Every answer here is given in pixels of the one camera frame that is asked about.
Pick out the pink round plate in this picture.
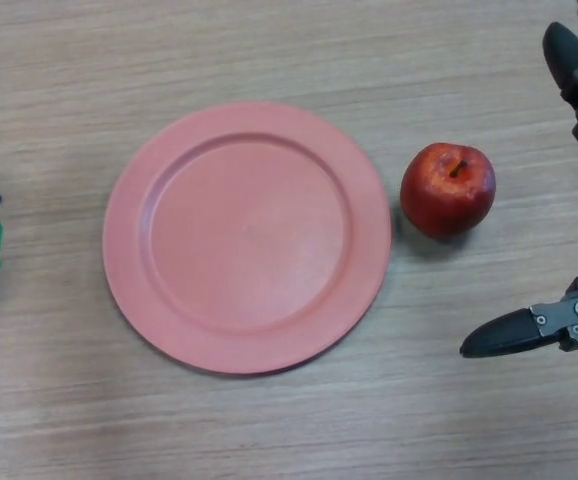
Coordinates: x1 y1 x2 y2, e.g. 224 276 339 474
101 102 393 376

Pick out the red apple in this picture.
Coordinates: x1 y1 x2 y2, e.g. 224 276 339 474
399 142 498 241

